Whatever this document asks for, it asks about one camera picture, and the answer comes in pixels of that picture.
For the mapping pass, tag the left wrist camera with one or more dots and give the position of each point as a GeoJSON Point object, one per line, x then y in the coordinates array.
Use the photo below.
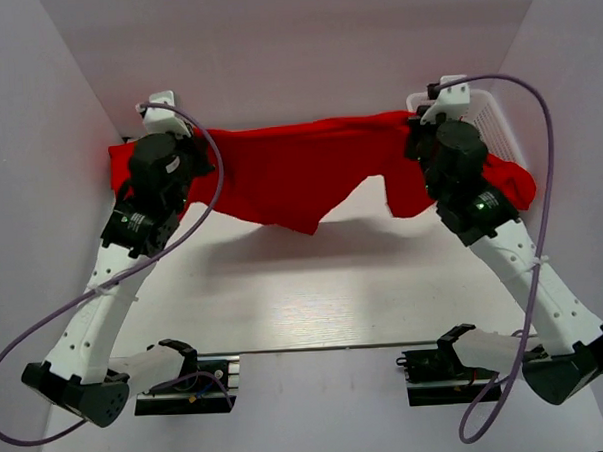
{"type": "Point", "coordinates": [157, 120]}

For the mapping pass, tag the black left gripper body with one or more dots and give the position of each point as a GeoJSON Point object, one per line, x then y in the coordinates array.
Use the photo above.
{"type": "Point", "coordinates": [193, 164]}

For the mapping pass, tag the white plastic laundry basket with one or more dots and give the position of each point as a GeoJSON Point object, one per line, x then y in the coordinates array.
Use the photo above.
{"type": "Point", "coordinates": [484, 113]}

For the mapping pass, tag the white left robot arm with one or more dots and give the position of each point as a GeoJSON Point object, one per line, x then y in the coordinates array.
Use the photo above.
{"type": "Point", "coordinates": [79, 374]}

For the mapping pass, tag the red t shirt in basket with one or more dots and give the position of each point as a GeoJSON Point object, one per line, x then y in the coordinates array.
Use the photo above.
{"type": "Point", "coordinates": [516, 184]}

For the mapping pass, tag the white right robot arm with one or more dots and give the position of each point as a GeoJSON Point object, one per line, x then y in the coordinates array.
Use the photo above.
{"type": "Point", "coordinates": [562, 351]}

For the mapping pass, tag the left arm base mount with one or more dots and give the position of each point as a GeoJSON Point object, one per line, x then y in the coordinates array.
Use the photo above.
{"type": "Point", "coordinates": [212, 391]}

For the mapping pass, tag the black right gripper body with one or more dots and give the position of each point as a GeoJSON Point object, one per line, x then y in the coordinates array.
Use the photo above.
{"type": "Point", "coordinates": [419, 146]}

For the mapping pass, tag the red t shirt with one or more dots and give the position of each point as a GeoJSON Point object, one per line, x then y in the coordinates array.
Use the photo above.
{"type": "Point", "coordinates": [119, 156]}
{"type": "Point", "coordinates": [293, 176]}
{"type": "Point", "coordinates": [516, 184]}

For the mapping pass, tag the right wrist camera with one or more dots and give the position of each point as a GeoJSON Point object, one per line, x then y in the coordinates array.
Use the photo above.
{"type": "Point", "coordinates": [449, 100]}

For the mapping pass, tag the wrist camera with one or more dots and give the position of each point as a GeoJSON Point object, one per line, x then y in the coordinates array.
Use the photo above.
{"type": "Point", "coordinates": [157, 120]}
{"type": "Point", "coordinates": [449, 100]}

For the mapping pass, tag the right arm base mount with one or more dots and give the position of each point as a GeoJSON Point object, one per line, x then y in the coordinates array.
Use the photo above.
{"type": "Point", "coordinates": [431, 380]}

